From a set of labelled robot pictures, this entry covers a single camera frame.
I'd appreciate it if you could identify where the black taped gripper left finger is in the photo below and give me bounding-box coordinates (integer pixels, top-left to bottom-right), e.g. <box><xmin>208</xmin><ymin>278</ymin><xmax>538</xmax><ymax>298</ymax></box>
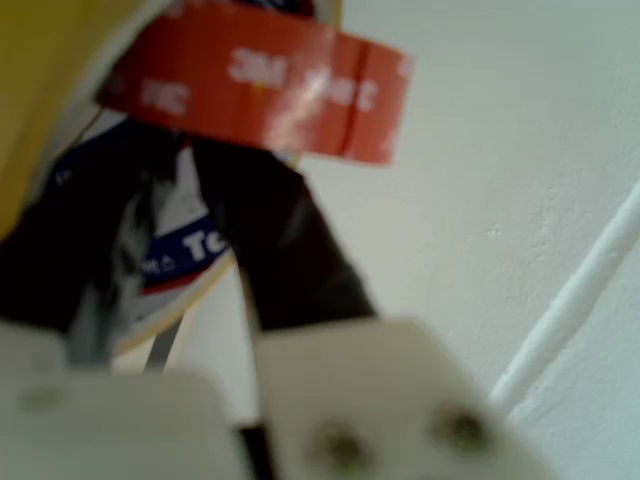
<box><xmin>0</xmin><ymin>134</ymin><xmax>237</xmax><ymax>480</ymax></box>

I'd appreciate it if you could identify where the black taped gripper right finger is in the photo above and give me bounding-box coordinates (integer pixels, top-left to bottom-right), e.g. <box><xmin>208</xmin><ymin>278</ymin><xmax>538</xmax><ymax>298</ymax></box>
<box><xmin>192</xmin><ymin>138</ymin><xmax>557</xmax><ymax>480</ymax></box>

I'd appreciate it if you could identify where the red 3M tape roll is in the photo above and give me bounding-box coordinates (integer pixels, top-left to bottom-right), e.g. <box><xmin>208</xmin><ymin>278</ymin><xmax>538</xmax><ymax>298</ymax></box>
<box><xmin>96</xmin><ymin>0</ymin><xmax>417</xmax><ymax>166</ymax></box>

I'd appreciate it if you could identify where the large yellow packing tape roll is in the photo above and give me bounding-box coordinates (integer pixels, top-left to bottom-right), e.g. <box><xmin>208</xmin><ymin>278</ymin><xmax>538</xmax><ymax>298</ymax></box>
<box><xmin>0</xmin><ymin>0</ymin><xmax>347</xmax><ymax>357</ymax></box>

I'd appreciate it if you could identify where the white wall cable conduit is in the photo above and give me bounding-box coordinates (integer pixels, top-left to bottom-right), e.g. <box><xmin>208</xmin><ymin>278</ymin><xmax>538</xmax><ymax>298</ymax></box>
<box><xmin>488</xmin><ymin>178</ymin><xmax>640</xmax><ymax>419</ymax></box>

